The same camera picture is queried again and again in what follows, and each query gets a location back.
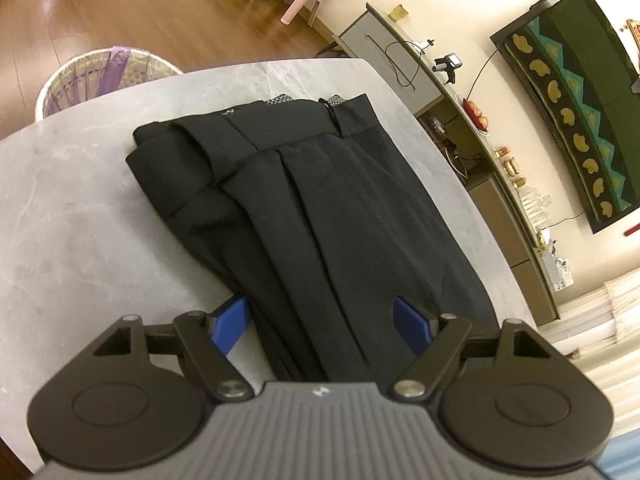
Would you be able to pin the black trousers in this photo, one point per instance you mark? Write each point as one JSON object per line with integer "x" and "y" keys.
{"x": 308, "y": 210}

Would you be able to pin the wall TV with patterned cover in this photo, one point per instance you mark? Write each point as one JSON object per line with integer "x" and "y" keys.
{"x": 579, "y": 75}

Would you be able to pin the red fruit plate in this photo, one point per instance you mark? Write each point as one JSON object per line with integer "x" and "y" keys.
{"x": 476, "y": 115}

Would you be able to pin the white curtain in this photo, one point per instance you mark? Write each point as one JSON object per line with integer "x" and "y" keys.
{"x": 599, "y": 333}

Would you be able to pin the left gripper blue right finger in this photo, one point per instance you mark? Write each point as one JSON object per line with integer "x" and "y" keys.
{"x": 436, "y": 342}

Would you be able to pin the tissue box on cabinet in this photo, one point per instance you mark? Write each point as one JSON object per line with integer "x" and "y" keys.
{"x": 543, "y": 239}

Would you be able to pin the woven waste basket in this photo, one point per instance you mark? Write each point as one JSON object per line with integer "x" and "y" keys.
{"x": 98, "y": 73}

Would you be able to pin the clear glass set on cabinet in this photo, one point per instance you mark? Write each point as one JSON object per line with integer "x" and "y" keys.
{"x": 536, "y": 206}

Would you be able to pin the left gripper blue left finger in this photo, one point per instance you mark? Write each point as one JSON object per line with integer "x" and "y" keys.
{"x": 205, "y": 340}

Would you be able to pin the yellow cup on cabinet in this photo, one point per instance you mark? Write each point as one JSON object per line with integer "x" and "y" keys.
{"x": 398, "y": 13}

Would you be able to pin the gold ornaments on cabinet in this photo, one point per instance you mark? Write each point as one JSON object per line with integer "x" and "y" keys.
{"x": 510, "y": 166}

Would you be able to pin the long low TV cabinet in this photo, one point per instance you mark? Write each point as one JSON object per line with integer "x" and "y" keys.
{"x": 409, "y": 71}

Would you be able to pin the black handheld device on cabinet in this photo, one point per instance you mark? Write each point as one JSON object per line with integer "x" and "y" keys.
{"x": 448, "y": 64}

